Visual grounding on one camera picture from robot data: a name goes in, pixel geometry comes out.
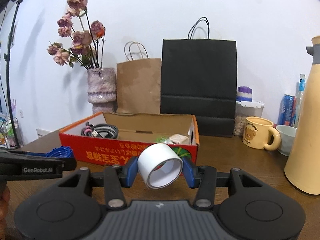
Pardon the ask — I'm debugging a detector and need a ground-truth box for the white tape roll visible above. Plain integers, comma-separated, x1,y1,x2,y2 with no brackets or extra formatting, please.
137,143,183,189

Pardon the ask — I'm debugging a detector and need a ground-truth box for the grey braided cable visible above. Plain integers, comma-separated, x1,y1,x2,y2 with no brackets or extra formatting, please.
80,121,119,139

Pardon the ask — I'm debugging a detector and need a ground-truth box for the blue plastic lid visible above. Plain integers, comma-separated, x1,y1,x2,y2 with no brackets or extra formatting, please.
46,146,74,158

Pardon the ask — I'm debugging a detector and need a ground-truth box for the person's left hand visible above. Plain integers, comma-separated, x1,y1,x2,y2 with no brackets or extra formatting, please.
0,186,10,240

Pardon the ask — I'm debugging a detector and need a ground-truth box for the orange cardboard box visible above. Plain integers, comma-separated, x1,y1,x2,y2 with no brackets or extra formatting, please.
59,112,200,165

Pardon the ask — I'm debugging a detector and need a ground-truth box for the yellow bear mug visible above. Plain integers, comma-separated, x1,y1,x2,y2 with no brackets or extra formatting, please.
242,116,281,151

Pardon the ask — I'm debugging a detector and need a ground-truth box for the clear food container with seeds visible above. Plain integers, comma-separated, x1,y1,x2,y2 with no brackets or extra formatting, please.
233,100,265,136

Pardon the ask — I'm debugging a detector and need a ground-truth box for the purple lidded small jar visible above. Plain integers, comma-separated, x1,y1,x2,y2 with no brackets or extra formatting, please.
236,86,252,102

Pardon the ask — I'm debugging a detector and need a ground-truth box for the pale green bowl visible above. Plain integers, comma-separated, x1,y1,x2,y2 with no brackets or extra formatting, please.
276,125,297,157

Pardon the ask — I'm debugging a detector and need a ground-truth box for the pink knitted textured vase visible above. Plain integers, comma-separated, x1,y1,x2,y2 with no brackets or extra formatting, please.
87,68,117,113

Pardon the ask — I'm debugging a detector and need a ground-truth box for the cream thermos jug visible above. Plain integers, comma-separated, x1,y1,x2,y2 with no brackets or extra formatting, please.
284,36,320,195

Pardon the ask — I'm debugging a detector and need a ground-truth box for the brown paper bag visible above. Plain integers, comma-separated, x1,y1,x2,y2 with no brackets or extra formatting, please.
116,41,162,114

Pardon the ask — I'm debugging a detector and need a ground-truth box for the black paper bag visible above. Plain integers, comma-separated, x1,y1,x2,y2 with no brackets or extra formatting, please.
161,25,237,137

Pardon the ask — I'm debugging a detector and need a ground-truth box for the blue soda can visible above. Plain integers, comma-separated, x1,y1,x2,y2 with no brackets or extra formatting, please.
278,94,296,126

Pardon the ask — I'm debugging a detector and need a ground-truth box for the dried pink rose bouquet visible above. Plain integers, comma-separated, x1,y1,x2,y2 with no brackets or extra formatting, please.
47,0,106,70

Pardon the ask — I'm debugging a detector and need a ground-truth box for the black tripod stand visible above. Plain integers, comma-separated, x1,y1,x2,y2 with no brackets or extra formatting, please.
3,0,23,150

